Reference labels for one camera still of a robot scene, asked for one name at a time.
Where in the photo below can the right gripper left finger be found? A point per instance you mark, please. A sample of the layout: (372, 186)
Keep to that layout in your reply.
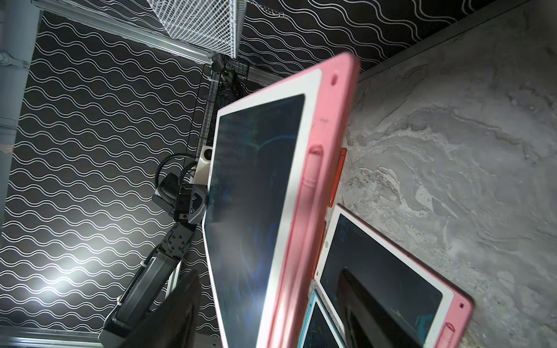
(174, 323)

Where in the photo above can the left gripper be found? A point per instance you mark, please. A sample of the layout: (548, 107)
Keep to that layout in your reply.
(185, 203)

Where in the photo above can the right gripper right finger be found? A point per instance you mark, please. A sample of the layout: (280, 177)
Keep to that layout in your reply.
(366, 322)

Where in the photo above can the blue white writing tablet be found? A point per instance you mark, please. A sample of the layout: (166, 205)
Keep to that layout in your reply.
(318, 328)

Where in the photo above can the pink white writing tablet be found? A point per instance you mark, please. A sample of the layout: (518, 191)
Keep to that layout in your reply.
(275, 154)
(429, 308)

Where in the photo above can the red writing tablet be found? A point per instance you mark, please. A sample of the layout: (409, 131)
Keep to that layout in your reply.
(322, 236)
(338, 174)

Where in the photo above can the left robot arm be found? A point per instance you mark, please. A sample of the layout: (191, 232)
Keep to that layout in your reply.
(132, 307)

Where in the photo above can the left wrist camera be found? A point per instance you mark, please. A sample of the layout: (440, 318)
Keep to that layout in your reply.
(202, 173)

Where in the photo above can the black wire wall basket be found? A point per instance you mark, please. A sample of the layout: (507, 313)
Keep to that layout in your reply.
(226, 83)

